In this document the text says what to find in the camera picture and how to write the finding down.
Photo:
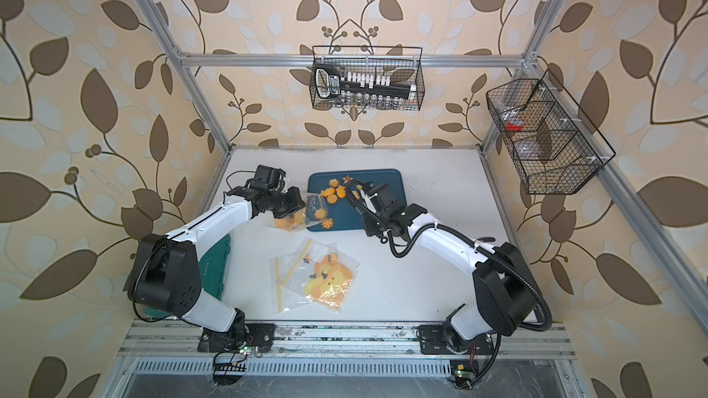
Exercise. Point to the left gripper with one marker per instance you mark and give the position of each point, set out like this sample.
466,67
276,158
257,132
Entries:
295,202

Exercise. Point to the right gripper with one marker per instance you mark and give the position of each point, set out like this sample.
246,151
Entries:
369,228

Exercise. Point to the clear duck zip bag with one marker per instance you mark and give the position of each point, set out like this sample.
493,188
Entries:
315,212

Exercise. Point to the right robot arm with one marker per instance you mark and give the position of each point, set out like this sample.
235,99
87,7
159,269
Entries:
506,296

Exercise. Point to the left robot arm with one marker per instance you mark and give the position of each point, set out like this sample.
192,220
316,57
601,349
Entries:
203,232

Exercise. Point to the clear zip bag yellow strip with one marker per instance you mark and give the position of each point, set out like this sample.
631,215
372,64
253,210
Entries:
290,275

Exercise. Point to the orange duck zip bag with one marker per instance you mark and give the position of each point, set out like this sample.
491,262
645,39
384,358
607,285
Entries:
330,276

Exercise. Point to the teal tray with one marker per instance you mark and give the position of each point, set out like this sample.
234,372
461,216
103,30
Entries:
343,214

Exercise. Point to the orange cookie cluster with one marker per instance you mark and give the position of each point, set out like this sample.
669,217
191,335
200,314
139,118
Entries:
332,195

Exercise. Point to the green box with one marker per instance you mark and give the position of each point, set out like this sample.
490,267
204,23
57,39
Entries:
215,271

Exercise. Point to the red item in basket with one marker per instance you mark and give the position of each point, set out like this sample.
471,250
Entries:
514,125

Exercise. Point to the back wire basket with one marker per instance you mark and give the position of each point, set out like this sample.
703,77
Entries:
403,63

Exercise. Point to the wire basket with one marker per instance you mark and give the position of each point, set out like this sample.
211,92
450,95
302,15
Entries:
403,63
561,147

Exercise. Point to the right wire basket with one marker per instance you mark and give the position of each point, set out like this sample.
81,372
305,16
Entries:
561,147

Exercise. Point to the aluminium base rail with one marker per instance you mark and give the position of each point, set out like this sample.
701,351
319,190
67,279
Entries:
344,339

